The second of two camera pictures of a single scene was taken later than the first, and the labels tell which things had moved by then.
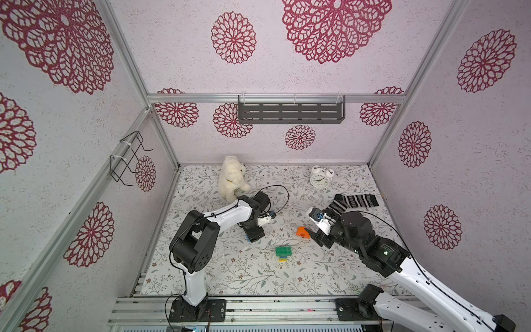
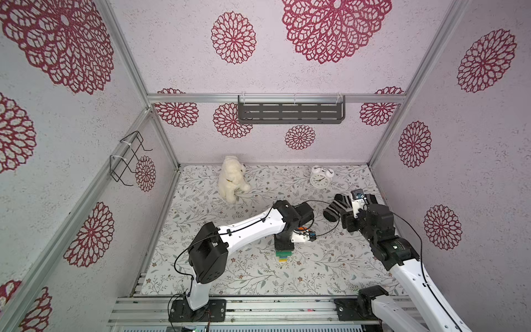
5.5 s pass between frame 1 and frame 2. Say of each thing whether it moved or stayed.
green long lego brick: stayed
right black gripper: moved
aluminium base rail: stayed
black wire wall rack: stayed
